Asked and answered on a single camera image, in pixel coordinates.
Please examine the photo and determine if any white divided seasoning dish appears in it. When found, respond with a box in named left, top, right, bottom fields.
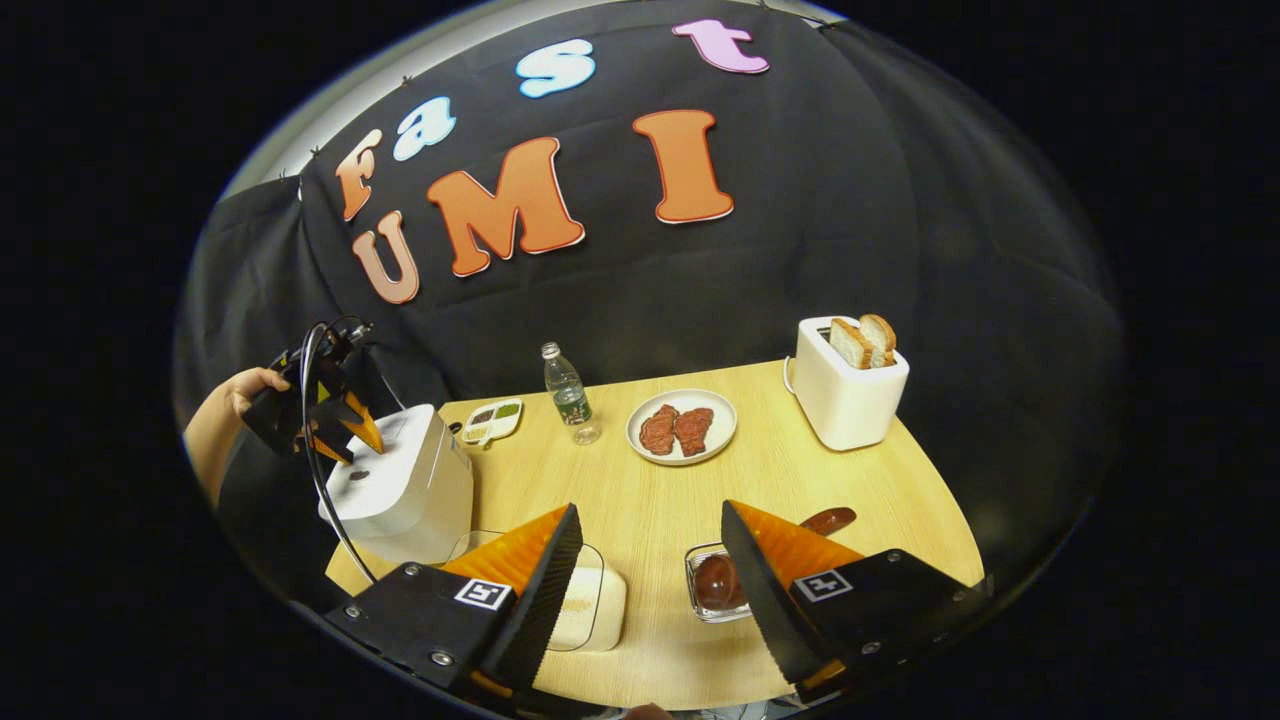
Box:
left=460, top=398, right=525, bottom=447

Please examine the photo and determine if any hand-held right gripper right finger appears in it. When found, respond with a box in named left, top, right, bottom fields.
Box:
left=720, top=499, right=993, bottom=703

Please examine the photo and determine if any red meat piece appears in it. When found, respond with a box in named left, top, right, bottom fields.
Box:
left=673, top=407, right=715, bottom=458
left=639, top=404, right=681, bottom=456

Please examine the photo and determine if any white rice cooker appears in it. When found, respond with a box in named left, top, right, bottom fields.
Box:
left=318, top=404, right=475, bottom=567

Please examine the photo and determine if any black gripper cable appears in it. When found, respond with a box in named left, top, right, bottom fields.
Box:
left=298, top=318, right=379, bottom=584

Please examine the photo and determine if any white oval plate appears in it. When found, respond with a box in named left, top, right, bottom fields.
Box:
left=625, top=388, right=739, bottom=467

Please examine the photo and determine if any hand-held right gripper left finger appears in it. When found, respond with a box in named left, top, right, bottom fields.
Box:
left=320, top=502, right=585, bottom=701

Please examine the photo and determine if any white toaster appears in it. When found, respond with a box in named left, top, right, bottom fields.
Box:
left=783, top=316, right=911, bottom=453

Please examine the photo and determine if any metal wire chopstick holder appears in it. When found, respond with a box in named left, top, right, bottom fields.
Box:
left=684, top=541, right=756, bottom=625

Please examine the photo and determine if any white rice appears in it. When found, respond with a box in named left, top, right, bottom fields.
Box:
left=555, top=568, right=613, bottom=649

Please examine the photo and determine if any clear plastic water bottle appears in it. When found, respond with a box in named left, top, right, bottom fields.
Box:
left=541, top=342, right=602, bottom=446

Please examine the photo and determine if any clear glass container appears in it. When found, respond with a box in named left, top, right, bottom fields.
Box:
left=447, top=528, right=629, bottom=654

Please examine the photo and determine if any brown wooden spoon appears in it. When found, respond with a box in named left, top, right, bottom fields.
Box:
left=693, top=506, right=859, bottom=613

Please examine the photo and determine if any toast bread slice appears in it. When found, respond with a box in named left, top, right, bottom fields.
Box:
left=829, top=318, right=874, bottom=370
left=858, top=313, right=898, bottom=368

